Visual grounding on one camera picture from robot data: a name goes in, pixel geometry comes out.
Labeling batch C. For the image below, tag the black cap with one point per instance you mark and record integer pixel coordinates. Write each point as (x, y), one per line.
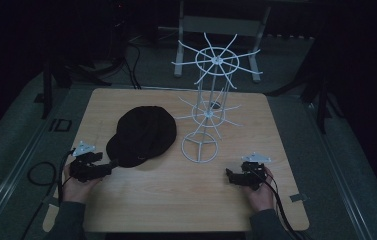
(142, 135)

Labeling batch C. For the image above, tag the grey tape strip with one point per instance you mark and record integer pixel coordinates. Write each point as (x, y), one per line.
(298, 197)

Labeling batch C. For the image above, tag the person's left hand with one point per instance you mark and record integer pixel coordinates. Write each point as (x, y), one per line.
(76, 190)

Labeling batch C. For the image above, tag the white metal stand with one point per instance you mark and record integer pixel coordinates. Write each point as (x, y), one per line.
(221, 25)

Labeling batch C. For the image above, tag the person's right hand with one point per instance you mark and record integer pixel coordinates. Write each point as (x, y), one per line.
(262, 196)

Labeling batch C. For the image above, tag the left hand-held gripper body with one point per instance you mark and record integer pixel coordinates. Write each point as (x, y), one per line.
(84, 170)

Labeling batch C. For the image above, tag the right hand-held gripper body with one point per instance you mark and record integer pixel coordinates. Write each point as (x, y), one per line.
(252, 173)

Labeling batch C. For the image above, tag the black rectangular floor frame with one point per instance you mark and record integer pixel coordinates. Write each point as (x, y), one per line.
(61, 125)

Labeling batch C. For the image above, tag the black stand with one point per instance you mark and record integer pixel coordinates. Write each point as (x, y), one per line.
(47, 90)
(321, 100)

